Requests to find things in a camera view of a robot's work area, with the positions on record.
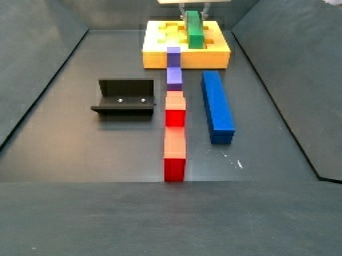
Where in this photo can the black angled bracket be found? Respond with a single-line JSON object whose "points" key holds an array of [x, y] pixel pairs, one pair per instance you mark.
{"points": [[126, 96]]}

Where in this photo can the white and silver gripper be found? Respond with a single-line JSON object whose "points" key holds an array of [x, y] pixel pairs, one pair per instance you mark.
{"points": [[182, 2]]}

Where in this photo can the purple stepped block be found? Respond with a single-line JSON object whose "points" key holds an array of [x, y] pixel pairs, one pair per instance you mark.
{"points": [[174, 70]]}

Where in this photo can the yellow slotted board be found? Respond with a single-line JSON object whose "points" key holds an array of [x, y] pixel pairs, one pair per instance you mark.
{"points": [[166, 34]]}

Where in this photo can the red stepped block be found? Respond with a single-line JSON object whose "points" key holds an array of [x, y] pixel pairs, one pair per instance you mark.
{"points": [[175, 153]]}

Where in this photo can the green long block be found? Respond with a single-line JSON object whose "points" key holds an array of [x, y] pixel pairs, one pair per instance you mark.
{"points": [[194, 28]]}

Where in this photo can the blue long block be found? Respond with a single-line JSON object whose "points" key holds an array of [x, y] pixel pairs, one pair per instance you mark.
{"points": [[219, 117]]}

